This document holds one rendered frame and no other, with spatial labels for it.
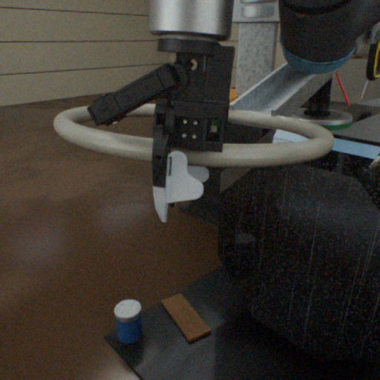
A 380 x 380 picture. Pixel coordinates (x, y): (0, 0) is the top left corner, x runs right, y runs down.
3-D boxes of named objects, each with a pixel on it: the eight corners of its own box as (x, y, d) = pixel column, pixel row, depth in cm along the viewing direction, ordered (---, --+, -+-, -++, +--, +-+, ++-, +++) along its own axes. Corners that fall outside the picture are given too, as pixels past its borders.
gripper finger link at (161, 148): (162, 189, 39) (169, 110, 38) (149, 188, 40) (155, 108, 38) (170, 184, 44) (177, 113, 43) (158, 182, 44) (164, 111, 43)
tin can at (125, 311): (122, 322, 144) (120, 297, 139) (146, 326, 142) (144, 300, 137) (113, 341, 135) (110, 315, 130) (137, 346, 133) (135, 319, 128)
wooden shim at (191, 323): (160, 303, 154) (160, 300, 154) (180, 295, 159) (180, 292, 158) (189, 342, 135) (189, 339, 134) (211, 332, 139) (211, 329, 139)
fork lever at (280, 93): (323, 40, 129) (325, 25, 126) (382, 40, 118) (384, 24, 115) (218, 121, 89) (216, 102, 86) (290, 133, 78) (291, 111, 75)
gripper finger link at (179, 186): (197, 232, 41) (206, 154, 39) (148, 225, 42) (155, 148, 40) (200, 225, 44) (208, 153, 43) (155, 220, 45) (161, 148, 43)
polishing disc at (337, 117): (330, 110, 126) (331, 107, 126) (365, 123, 107) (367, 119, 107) (273, 112, 124) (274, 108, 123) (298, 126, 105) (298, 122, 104)
